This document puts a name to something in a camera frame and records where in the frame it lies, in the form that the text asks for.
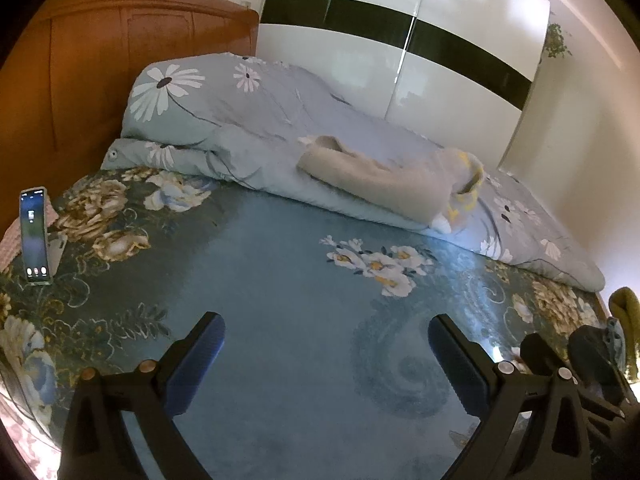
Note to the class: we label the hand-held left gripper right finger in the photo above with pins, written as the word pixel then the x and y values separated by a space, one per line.
pixel 452 360

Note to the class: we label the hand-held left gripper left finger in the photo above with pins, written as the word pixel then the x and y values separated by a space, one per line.
pixel 200 355

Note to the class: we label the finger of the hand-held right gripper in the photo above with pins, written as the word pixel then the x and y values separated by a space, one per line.
pixel 542 355

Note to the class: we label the beige knitted sweater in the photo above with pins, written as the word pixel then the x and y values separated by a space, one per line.
pixel 380 180

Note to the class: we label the person's right forearm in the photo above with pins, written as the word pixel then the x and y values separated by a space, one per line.
pixel 627 310

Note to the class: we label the floral blue bedsheet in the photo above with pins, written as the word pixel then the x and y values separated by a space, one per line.
pixel 280 270

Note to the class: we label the smartphone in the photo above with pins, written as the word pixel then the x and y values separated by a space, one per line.
pixel 35 235

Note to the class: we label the pink knitted cloth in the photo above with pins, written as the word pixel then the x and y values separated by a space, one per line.
pixel 9 250

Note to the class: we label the light blue daisy quilt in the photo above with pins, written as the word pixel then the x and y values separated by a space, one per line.
pixel 250 125

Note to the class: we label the wooden headboard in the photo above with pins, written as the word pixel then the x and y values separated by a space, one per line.
pixel 75 85

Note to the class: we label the white wardrobe with black stripe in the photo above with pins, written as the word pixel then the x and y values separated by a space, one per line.
pixel 350 60

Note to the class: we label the green plant wall decal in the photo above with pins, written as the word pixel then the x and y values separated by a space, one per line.
pixel 557 40

